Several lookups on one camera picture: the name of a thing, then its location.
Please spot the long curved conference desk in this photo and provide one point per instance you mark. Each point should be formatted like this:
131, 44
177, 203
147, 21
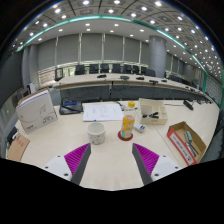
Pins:
83, 80

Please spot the cardboard box with red label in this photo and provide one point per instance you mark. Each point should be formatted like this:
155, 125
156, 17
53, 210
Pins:
180, 143

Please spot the white patterned cup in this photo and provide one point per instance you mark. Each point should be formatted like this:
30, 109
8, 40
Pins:
96, 135

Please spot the white desk organizer tray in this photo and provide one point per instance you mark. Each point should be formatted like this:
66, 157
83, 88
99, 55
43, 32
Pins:
151, 105

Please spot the flat round red coaster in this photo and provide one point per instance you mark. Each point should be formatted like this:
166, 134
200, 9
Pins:
120, 136

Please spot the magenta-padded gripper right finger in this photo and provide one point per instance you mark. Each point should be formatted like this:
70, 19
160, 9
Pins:
146, 158

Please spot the black pen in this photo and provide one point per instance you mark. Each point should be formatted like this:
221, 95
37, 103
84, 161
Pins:
120, 104

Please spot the small white pack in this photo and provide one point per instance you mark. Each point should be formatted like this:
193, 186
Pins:
139, 127

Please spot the flat black device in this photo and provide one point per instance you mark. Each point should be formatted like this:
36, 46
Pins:
11, 136

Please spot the row of black office chairs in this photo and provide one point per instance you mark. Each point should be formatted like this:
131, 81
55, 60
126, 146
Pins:
104, 68

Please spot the white printed paper sheet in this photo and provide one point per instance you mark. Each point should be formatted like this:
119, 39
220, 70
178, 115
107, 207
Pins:
101, 112

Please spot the large white carton box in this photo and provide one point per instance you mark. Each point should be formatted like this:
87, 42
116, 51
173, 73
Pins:
36, 111

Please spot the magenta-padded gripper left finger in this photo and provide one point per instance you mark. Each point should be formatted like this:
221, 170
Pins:
77, 158

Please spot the black marker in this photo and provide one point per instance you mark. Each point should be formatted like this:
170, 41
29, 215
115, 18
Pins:
151, 115

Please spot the group of ceiling lights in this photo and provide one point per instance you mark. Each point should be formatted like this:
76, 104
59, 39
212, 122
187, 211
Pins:
111, 11

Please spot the yellow-capped orange drink bottle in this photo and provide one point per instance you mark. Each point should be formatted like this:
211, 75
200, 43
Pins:
128, 125

